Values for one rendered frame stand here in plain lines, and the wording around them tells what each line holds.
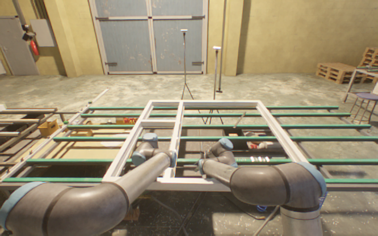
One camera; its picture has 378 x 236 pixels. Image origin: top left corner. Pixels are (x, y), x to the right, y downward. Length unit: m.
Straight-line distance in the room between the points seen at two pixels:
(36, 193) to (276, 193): 0.61
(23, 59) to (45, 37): 1.57
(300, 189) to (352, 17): 8.86
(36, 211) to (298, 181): 0.67
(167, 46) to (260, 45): 3.45
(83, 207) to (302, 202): 0.59
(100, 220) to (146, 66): 7.41
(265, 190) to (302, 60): 8.24
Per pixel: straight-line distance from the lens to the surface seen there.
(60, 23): 8.40
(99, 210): 0.53
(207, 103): 2.52
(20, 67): 10.26
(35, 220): 0.57
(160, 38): 7.53
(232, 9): 7.22
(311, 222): 0.72
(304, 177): 0.68
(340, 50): 9.39
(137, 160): 1.04
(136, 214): 2.34
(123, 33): 7.85
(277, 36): 8.14
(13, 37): 10.00
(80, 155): 2.33
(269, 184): 0.62
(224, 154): 1.20
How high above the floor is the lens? 1.90
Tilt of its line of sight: 27 degrees down
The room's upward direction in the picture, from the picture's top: 1 degrees counter-clockwise
